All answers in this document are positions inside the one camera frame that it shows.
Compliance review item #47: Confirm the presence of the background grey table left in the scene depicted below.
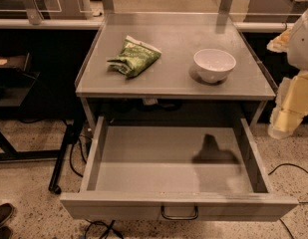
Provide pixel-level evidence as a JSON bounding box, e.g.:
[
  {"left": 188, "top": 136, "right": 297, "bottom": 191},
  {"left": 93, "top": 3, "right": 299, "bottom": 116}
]
[{"left": 0, "top": 0, "right": 93, "bottom": 20}]

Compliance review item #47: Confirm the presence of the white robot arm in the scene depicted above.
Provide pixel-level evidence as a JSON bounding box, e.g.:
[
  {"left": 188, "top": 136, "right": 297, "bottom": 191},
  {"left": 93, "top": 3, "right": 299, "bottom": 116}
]
[{"left": 267, "top": 9, "right": 308, "bottom": 139}]

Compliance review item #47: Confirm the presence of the background grey table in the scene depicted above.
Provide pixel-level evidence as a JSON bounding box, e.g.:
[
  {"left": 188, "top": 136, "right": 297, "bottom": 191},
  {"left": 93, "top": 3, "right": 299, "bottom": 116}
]
[
  {"left": 244, "top": 0, "right": 308, "bottom": 23},
  {"left": 0, "top": 0, "right": 93, "bottom": 20}
]

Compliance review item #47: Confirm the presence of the background grey table right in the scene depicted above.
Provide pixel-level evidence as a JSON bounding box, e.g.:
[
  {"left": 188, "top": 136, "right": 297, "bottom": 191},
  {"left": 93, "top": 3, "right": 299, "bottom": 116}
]
[{"left": 244, "top": 0, "right": 308, "bottom": 23}]

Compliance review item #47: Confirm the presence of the grey drawer cabinet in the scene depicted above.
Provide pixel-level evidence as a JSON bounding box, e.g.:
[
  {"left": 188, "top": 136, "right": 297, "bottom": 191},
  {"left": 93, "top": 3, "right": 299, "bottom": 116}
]
[{"left": 76, "top": 13, "right": 275, "bottom": 125}]

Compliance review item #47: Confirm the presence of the grey top drawer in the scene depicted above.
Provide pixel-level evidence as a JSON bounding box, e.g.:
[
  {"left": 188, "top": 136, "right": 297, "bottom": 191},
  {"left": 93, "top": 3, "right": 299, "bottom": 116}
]
[{"left": 60, "top": 119, "right": 298, "bottom": 221}]

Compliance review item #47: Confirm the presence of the black top drawer handle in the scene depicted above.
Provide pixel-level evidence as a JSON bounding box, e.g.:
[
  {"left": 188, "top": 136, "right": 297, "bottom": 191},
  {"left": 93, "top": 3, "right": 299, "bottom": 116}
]
[{"left": 160, "top": 206, "right": 199, "bottom": 221}]

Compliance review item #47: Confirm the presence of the dark shoe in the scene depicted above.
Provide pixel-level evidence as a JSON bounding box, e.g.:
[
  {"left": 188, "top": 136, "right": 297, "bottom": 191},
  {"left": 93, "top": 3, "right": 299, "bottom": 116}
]
[{"left": 0, "top": 203, "right": 14, "bottom": 239}]

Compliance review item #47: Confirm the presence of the white horizontal rail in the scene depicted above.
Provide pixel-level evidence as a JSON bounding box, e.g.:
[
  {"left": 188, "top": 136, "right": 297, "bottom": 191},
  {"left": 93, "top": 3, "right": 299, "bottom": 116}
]
[{"left": 0, "top": 19, "right": 294, "bottom": 33}]

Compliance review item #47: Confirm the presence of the white ceramic bowl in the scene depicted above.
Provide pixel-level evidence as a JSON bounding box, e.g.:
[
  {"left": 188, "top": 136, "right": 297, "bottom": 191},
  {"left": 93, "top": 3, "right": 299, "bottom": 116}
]
[{"left": 193, "top": 49, "right": 236, "bottom": 84}]

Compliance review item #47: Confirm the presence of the black floor cable left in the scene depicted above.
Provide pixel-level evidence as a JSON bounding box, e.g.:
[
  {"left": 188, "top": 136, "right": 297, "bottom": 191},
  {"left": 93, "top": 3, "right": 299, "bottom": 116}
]
[{"left": 69, "top": 133, "right": 126, "bottom": 239}]

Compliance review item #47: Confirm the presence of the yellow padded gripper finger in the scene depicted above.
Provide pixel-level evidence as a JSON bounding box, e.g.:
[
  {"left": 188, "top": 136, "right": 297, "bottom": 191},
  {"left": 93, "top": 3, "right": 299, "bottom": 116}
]
[{"left": 268, "top": 71, "right": 308, "bottom": 139}]

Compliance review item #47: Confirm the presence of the black floor cable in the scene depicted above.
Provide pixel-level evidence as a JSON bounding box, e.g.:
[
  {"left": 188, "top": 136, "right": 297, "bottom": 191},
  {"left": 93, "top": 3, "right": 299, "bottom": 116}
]
[
  {"left": 69, "top": 133, "right": 126, "bottom": 239},
  {"left": 267, "top": 162, "right": 308, "bottom": 239}
]

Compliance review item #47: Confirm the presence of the black metal stand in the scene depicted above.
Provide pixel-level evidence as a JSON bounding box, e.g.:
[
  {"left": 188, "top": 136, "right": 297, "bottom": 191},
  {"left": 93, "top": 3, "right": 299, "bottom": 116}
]
[{"left": 0, "top": 54, "right": 84, "bottom": 194}]

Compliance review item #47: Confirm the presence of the green chip bag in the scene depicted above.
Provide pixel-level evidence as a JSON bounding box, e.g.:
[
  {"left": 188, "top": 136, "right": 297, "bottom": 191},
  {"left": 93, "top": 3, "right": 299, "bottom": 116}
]
[{"left": 107, "top": 36, "right": 161, "bottom": 79}]

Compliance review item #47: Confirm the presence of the black floor cable right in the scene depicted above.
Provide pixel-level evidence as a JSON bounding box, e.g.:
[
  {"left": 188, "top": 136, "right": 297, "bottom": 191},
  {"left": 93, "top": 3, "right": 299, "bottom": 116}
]
[{"left": 267, "top": 162, "right": 308, "bottom": 239}]

